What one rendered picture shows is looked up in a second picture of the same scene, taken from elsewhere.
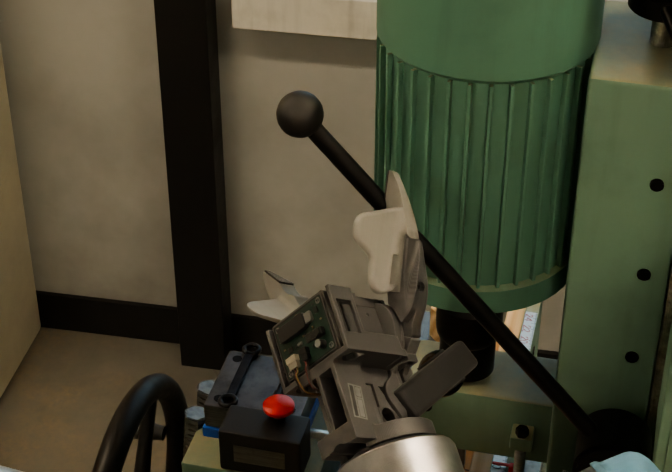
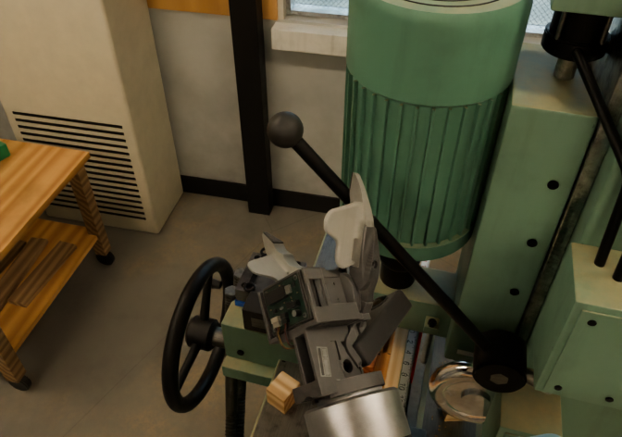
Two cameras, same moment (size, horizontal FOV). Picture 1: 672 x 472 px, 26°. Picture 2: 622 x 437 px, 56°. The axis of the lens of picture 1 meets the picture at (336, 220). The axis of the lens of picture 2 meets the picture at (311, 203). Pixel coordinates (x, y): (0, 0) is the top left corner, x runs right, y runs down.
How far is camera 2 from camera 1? 0.52 m
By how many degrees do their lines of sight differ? 8
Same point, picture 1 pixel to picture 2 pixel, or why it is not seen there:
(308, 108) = (291, 126)
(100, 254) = (210, 158)
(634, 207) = (532, 199)
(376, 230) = (342, 221)
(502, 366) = not seen: hidden behind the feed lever
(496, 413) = (416, 309)
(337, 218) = (324, 144)
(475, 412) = not seen: hidden behind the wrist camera
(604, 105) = (520, 126)
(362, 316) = (329, 286)
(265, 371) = not seen: hidden behind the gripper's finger
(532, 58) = (468, 89)
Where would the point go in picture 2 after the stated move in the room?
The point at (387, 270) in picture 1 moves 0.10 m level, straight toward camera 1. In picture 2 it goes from (349, 250) to (346, 337)
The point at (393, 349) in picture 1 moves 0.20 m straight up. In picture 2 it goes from (353, 315) to (366, 138)
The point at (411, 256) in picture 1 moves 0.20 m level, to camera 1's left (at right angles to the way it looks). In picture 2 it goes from (367, 240) to (161, 235)
